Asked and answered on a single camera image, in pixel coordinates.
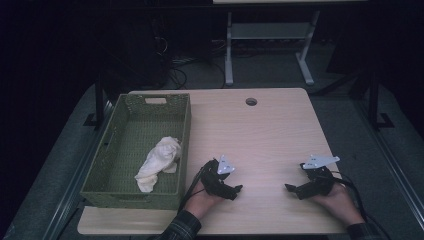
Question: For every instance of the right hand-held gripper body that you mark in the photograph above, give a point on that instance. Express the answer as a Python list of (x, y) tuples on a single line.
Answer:
[(318, 183)]

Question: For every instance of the person's right hand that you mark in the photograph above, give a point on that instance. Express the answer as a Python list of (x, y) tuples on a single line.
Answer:
[(341, 206)]

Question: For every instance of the white metal-framed table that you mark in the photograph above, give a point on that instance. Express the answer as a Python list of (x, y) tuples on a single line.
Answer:
[(266, 31)]

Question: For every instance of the black metal stand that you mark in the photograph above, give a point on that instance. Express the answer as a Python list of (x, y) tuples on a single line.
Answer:
[(374, 100), (99, 100)]

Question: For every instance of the dark cabinet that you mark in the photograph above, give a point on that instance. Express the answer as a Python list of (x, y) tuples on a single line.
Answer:
[(140, 50)]

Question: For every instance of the person's left hand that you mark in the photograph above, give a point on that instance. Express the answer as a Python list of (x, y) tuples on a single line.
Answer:
[(200, 203)]

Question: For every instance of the white towel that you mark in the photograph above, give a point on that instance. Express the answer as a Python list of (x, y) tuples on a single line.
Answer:
[(160, 160)]

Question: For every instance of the green woven basket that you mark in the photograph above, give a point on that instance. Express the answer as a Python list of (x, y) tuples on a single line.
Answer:
[(140, 133)]

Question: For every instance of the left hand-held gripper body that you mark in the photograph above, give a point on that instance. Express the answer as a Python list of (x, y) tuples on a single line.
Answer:
[(213, 180)]

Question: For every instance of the aluminium rail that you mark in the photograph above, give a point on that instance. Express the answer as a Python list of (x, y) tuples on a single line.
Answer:
[(400, 180), (71, 196)]

